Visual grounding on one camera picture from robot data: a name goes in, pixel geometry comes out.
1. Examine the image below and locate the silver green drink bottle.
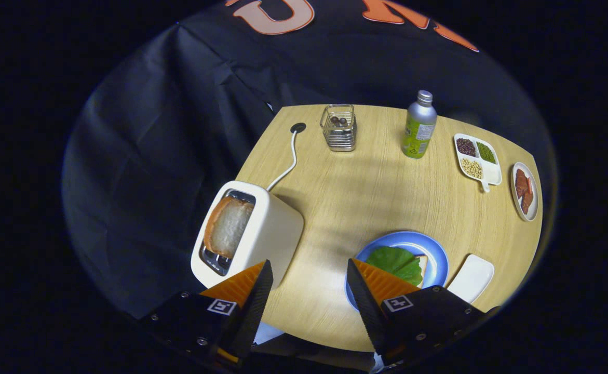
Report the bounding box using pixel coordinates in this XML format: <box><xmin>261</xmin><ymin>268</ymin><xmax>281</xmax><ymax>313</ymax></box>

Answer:
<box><xmin>401</xmin><ymin>90</ymin><xmax>438</xmax><ymax>159</ymax></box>

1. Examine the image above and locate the cream white toaster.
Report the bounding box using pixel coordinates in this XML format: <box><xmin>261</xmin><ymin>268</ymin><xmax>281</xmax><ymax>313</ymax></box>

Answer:
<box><xmin>191</xmin><ymin>180</ymin><xmax>304</xmax><ymax>290</ymax></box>

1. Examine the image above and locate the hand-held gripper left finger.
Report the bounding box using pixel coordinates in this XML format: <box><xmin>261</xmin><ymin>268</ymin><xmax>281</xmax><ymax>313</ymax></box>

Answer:
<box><xmin>140</xmin><ymin>260</ymin><xmax>274</xmax><ymax>367</ymax></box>

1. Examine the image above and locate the pile of yellow soybeans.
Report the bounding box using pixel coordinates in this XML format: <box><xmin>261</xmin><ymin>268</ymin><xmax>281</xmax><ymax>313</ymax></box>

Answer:
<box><xmin>461</xmin><ymin>158</ymin><xmax>483</xmax><ymax>180</ymax></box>

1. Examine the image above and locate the white toaster cable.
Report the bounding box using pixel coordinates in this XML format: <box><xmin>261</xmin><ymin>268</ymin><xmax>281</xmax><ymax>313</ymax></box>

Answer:
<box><xmin>266</xmin><ymin>130</ymin><xmax>299</xmax><ymax>192</ymax></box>

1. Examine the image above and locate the green lettuce leaf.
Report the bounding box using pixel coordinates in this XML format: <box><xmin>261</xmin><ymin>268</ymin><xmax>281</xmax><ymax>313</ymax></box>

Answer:
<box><xmin>365</xmin><ymin>246</ymin><xmax>423</xmax><ymax>287</ymax></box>

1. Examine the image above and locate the blue round plate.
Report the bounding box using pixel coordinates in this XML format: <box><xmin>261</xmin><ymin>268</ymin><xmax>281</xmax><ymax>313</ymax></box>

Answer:
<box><xmin>345</xmin><ymin>231</ymin><xmax>449</xmax><ymax>312</ymax></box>

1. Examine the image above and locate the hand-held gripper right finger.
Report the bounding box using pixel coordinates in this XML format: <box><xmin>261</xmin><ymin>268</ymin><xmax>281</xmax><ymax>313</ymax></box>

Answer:
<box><xmin>346</xmin><ymin>258</ymin><xmax>497</xmax><ymax>367</ymax></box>

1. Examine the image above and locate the bread slice with brown crust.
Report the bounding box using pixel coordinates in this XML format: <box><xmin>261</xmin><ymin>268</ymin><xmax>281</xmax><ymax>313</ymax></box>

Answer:
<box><xmin>413</xmin><ymin>255</ymin><xmax>429</xmax><ymax>288</ymax></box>

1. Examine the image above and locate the white divided dish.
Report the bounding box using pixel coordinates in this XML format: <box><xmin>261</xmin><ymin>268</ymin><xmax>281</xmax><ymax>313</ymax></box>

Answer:
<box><xmin>454</xmin><ymin>133</ymin><xmax>503</xmax><ymax>193</ymax></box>

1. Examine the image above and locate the white oval meat plate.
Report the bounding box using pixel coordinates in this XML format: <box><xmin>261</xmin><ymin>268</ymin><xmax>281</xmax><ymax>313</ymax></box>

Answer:
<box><xmin>510</xmin><ymin>162</ymin><xmax>539</xmax><ymax>222</ymax></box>

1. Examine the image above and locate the toasted white bread slice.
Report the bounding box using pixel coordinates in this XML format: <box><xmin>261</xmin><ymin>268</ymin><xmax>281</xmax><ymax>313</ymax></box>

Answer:
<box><xmin>204</xmin><ymin>196</ymin><xmax>255</xmax><ymax>259</ymax></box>

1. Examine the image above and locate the plain white plate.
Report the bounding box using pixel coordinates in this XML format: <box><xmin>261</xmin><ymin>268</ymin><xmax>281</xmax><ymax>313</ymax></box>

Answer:
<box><xmin>447</xmin><ymin>253</ymin><xmax>495</xmax><ymax>304</ymax></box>

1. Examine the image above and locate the wire mesh utensil holder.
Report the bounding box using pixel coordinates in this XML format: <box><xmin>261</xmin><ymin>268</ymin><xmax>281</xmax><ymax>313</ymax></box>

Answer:
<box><xmin>320</xmin><ymin>104</ymin><xmax>357</xmax><ymax>152</ymax></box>

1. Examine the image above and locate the pile of green mung beans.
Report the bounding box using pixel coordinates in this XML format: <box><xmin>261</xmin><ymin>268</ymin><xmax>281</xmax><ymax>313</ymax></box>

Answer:
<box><xmin>477</xmin><ymin>141</ymin><xmax>497</xmax><ymax>164</ymax></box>

